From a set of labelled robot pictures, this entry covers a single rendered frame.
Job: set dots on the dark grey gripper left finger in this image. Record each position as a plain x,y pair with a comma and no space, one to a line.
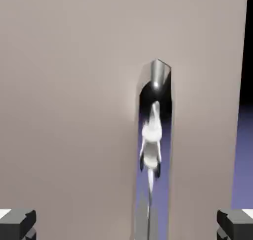
15,224

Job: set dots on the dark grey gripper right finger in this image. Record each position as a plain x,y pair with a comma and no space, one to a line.
237,224

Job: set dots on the beige cabinet door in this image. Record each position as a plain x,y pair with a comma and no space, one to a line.
69,105

